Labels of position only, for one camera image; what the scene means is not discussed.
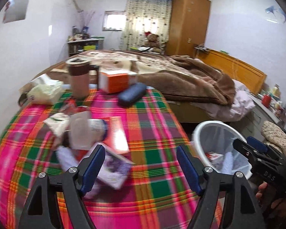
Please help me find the person's right hand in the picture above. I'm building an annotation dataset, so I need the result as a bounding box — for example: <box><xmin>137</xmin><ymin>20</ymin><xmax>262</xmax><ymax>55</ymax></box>
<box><xmin>256</xmin><ymin>182</ymin><xmax>286</xmax><ymax>219</ymax></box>

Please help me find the floral quilted cloth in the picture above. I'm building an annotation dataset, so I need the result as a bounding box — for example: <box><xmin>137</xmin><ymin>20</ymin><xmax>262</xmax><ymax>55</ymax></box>
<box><xmin>261</xmin><ymin>120</ymin><xmax>286</xmax><ymax>156</ymax></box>

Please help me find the purple white small carton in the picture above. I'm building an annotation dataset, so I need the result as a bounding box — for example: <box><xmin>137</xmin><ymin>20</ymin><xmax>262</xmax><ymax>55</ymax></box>
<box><xmin>86</xmin><ymin>142</ymin><xmax>135</xmax><ymax>190</ymax></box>

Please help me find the white round trash bin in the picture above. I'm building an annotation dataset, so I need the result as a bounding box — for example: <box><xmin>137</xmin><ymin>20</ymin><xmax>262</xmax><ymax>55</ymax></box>
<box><xmin>191</xmin><ymin>120</ymin><xmax>252</xmax><ymax>179</ymax></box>

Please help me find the orange wooden wardrobe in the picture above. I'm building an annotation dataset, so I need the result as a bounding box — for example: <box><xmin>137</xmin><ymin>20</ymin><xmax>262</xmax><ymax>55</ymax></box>
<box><xmin>165</xmin><ymin>0</ymin><xmax>211</xmax><ymax>57</ymax></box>

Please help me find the brown fleece blanket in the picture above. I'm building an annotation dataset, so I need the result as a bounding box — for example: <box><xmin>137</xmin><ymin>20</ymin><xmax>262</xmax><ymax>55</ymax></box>
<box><xmin>37</xmin><ymin>50</ymin><xmax>237</xmax><ymax>106</ymax></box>

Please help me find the grey bedside drawer cabinet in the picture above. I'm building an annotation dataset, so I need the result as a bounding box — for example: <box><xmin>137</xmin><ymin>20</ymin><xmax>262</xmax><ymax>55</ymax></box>
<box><xmin>230</xmin><ymin>95</ymin><xmax>283</xmax><ymax>142</ymax></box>

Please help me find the red white carton in bin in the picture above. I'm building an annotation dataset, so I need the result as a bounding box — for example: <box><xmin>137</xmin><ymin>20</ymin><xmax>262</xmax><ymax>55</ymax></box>
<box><xmin>206</xmin><ymin>152</ymin><xmax>224</xmax><ymax>169</ymax></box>

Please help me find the red jar on cabinet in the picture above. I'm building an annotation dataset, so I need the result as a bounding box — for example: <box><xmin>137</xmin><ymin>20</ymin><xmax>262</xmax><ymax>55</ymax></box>
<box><xmin>261</xmin><ymin>94</ymin><xmax>272</xmax><ymax>108</ymax></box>

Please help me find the wooden bed headboard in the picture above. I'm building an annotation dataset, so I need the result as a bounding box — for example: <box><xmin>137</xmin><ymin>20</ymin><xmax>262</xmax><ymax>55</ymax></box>
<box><xmin>196</xmin><ymin>50</ymin><xmax>267</xmax><ymax>95</ymax></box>

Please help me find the dark blue glasses case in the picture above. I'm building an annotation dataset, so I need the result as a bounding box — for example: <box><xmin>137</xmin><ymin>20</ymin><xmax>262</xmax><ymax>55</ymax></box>
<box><xmin>118</xmin><ymin>83</ymin><xmax>147</xmax><ymax>107</ymax></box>

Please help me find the grey shelf with clutter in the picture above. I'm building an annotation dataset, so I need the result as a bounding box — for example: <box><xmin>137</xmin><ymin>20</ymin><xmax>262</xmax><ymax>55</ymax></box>
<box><xmin>67</xmin><ymin>37</ymin><xmax>105</xmax><ymax>57</ymax></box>

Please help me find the brown teddy bear santa hat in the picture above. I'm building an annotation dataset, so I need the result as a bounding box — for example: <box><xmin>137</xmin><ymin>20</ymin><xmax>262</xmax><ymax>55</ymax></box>
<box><xmin>144</xmin><ymin>31</ymin><xmax>162</xmax><ymax>54</ymax></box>

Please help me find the crumpled white wrapper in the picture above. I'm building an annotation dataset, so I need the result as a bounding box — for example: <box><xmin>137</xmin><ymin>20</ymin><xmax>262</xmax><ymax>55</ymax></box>
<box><xmin>43</xmin><ymin>113</ymin><xmax>70</xmax><ymax>138</ymax></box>

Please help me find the patterned window curtain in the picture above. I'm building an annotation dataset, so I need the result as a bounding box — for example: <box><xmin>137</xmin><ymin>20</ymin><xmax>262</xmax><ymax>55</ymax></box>
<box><xmin>119</xmin><ymin>0</ymin><xmax>173</xmax><ymax>50</ymax></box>

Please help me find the white foam fruit net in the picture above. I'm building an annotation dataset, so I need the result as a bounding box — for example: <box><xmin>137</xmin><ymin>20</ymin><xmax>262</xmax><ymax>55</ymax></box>
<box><xmin>221</xmin><ymin>152</ymin><xmax>234</xmax><ymax>175</ymax></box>

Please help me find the clear plastic bin liner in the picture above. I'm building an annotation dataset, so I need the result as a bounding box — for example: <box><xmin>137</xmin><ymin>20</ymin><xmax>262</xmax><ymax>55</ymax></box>
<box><xmin>199</xmin><ymin>125</ymin><xmax>251</xmax><ymax>174</ymax></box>

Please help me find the plaid pink green tablecloth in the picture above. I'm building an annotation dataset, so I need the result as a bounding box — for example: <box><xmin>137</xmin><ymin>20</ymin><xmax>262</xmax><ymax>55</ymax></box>
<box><xmin>0</xmin><ymin>88</ymin><xmax>199</xmax><ymax>228</ymax></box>

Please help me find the white bed sheet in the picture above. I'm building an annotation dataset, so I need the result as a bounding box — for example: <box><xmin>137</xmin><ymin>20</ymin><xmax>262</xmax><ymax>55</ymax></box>
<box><xmin>191</xmin><ymin>79</ymin><xmax>255</xmax><ymax>122</ymax></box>

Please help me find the red flat card box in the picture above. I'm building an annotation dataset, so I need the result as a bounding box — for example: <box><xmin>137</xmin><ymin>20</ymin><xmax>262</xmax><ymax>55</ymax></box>
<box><xmin>103</xmin><ymin>116</ymin><xmax>129</xmax><ymax>154</ymax></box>

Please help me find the small bright window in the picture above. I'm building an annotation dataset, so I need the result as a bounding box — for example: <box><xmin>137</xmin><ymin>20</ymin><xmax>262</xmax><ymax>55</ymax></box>
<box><xmin>103</xmin><ymin>11</ymin><xmax>126</xmax><ymax>31</ymax></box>

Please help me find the brown beige lidded mug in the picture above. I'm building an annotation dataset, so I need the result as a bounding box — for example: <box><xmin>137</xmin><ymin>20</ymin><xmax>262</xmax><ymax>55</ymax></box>
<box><xmin>65</xmin><ymin>55</ymin><xmax>100</xmax><ymax>99</ymax></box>

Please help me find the soft pack of tissues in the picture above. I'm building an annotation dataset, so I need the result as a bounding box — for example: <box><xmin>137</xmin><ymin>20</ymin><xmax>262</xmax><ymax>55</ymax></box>
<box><xmin>18</xmin><ymin>74</ymin><xmax>64</xmax><ymax>106</ymax></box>

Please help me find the orange white cardboard box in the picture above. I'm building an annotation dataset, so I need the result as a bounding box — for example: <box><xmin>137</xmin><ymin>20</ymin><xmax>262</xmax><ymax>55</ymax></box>
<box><xmin>98</xmin><ymin>70</ymin><xmax>137</xmax><ymax>94</ymax></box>

